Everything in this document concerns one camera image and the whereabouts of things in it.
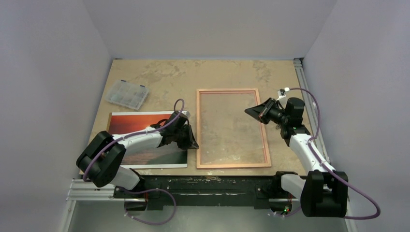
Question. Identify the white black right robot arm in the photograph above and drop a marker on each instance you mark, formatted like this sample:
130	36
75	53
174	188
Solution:
322	193

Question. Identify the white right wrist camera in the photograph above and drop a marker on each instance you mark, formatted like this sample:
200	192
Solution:
282	98

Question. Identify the sunset photo print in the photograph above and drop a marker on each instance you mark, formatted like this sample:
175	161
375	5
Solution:
168	156

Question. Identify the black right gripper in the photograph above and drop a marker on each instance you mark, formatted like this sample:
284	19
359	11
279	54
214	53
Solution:
267	111

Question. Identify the pink wooden picture frame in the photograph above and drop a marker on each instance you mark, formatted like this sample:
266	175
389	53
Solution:
234	166

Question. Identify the clear glass pane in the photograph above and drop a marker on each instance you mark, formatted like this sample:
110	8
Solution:
230	128

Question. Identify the aluminium rail frame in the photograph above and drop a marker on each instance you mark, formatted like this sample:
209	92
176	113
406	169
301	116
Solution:
282	73

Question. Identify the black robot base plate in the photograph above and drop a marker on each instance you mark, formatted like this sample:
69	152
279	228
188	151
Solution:
258	192

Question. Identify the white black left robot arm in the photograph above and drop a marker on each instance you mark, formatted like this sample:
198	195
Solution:
139	140

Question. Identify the clear plastic organizer box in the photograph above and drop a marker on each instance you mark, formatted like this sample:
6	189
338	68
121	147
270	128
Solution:
127	94

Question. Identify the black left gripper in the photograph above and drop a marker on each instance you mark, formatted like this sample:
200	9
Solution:
190	143

